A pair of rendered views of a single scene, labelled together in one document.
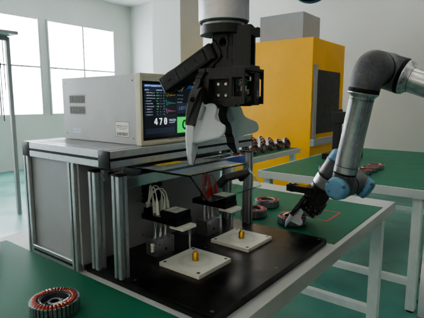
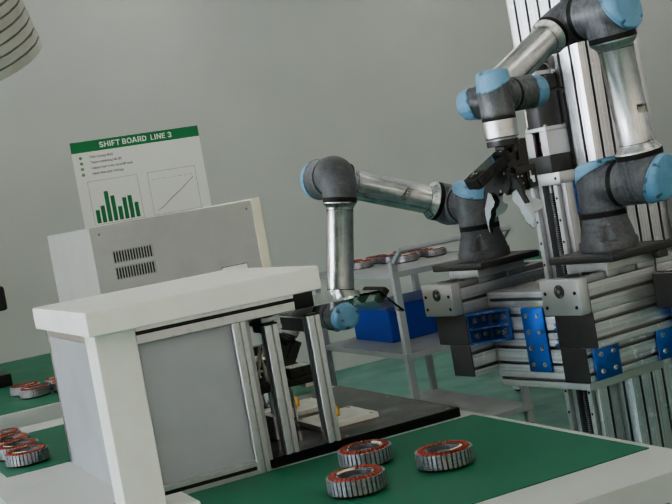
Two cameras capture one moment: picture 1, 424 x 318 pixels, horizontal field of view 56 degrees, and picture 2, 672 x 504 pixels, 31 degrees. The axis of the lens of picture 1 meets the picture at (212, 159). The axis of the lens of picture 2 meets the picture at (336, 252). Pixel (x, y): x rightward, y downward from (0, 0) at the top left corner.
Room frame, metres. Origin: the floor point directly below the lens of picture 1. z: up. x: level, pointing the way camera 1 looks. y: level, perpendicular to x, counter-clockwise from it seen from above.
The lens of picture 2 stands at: (-0.24, 2.50, 1.31)
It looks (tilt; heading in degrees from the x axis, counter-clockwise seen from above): 3 degrees down; 297
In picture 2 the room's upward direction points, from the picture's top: 10 degrees counter-clockwise
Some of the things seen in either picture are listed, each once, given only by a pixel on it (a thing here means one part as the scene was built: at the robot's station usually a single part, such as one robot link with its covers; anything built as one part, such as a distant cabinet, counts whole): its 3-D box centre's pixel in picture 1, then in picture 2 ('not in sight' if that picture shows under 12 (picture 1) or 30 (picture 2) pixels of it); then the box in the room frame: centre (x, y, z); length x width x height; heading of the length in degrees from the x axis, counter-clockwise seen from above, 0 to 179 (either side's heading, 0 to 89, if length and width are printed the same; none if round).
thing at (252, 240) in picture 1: (241, 239); (296, 408); (1.30, -0.10, 0.78); 0.15 x 0.15 x 0.01; 52
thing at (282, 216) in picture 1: (291, 219); not in sight; (1.55, -0.32, 0.77); 0.11 x 0.11 x 0.04
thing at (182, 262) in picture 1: (195, 262); (336, 418); (1.10, 0.05, 0.78); 0.15 x 0.15 x 0.01; 52
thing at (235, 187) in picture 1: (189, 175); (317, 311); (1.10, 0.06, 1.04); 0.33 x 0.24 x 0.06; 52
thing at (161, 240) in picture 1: (160, 243); (279, 424); (1.19, 0.16, 0.80); 0.07 x 0.05 x 0.06; 142
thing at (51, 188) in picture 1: (53, 209); (193, 411); (1.19, 0.49, 0.91); 0.28 x 0.03 x 0.32; 52
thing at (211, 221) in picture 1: (208, 224); not in sight; (1.38, 0.01, 0.80); 0.07 x 0.05 x 0.06; 142
